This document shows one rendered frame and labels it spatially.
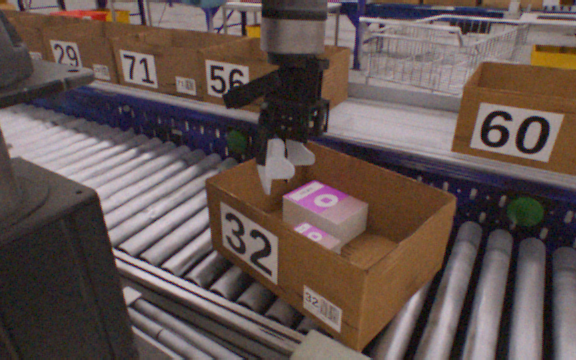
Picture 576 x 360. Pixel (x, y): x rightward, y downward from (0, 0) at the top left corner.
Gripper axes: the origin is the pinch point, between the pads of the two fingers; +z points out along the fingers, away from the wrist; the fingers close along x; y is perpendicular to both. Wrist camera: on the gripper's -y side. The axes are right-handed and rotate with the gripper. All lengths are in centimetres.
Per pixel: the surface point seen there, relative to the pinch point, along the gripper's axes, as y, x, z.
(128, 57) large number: -90, 49, -6
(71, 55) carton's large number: -121, 50, -3
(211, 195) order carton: -16.8, 4.5, 9.3
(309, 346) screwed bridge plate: 11.6, -6.0, 24.4
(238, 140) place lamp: -38, 44, 12
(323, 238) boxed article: 3.8, 14.7, 17.3
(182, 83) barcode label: -66, 50, 0
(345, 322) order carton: 16.1, -3.2, 19.3
